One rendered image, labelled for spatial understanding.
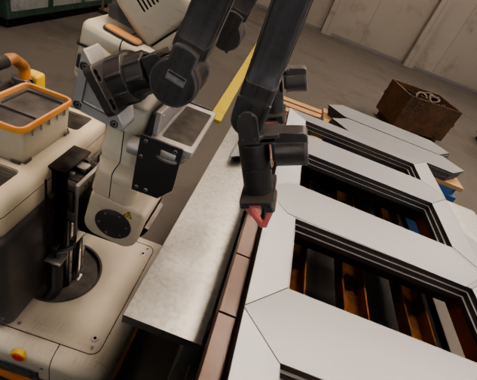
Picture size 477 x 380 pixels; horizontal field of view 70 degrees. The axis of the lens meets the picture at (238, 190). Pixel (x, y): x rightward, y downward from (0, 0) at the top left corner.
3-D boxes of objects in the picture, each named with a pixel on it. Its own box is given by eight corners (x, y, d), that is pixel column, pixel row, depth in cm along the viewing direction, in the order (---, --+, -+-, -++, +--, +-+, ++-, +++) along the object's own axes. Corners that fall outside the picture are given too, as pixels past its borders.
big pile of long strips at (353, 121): (441, 154, 212) (447, 147, 209) (463, 189, 180) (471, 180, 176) (323, 108, 211) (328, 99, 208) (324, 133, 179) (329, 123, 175)
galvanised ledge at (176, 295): (267, 135, 189) (270, 130, 187) (198, 351, 82) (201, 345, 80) (234, 121, 189) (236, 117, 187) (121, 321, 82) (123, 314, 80)
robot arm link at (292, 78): (265, 47, 98) (261, 54, 91) (306, 43, 95) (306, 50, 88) (268, 88, 104) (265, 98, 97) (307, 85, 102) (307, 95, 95)
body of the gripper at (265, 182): (277, 181, 72) (274, 150, 68) (273, 210, 64) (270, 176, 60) (247, 182, 73) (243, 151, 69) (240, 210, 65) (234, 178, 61)
